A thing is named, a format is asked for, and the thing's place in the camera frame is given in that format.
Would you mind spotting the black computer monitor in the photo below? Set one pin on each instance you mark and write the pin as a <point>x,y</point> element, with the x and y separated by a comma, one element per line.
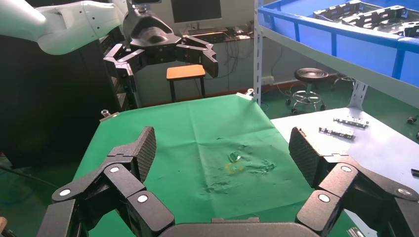
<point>196,11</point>

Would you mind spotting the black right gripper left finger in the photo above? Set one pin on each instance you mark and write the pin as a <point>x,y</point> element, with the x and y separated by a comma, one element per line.
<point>124,183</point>

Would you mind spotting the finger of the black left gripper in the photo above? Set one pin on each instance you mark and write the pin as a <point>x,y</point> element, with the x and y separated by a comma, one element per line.
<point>206,55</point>
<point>124,68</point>

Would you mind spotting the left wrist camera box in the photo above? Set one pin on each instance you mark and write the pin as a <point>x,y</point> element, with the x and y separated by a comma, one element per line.
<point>145,2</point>

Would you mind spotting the wooden top stool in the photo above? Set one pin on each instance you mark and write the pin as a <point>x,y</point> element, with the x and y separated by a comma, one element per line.
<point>185,72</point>

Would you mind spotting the silver notched metal strip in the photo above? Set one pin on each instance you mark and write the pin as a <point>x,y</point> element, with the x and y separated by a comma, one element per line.
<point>337,132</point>
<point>352,122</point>

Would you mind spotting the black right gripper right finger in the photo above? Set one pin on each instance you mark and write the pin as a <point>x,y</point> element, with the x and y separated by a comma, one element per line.
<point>340,183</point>

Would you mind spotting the white metal shelving rack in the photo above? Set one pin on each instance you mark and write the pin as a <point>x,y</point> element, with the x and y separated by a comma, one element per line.
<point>360,70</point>

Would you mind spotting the small black plastic piece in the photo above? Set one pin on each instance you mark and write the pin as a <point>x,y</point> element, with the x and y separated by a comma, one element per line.
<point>415,172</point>

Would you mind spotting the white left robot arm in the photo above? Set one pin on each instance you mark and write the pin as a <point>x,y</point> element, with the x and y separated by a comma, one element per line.
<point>65,23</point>

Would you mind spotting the silver sheet metal bracket part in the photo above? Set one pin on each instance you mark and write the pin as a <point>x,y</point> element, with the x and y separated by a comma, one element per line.
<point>410,29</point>
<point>347,11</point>
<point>373,18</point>

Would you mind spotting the cluttered desk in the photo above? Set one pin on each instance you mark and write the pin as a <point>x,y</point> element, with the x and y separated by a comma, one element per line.
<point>216,36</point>

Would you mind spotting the white power strip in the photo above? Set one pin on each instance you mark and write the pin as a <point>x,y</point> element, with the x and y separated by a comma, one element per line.
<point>267,80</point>

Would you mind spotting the chair wheel base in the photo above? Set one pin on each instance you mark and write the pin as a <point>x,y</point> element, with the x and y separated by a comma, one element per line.
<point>311,74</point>

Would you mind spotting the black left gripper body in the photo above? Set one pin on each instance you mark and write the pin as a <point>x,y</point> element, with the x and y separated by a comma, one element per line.
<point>150,32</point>

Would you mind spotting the green table cloth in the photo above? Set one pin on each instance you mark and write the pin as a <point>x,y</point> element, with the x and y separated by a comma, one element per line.
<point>196,130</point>

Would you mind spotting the blue plastic bin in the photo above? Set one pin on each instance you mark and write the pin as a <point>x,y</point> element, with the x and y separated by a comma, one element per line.
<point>314,36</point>

